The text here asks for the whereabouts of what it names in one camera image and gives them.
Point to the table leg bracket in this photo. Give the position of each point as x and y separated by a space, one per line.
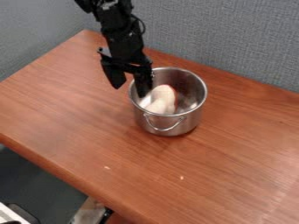
91 213

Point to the white toy mushroom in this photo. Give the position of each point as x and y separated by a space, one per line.
160 100

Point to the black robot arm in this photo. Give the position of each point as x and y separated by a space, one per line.
110 10

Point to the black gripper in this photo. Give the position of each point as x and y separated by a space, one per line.
123 56

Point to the stainless steel pot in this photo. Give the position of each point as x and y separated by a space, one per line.
193 92

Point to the white and black floor object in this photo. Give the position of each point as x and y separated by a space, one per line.
12 214

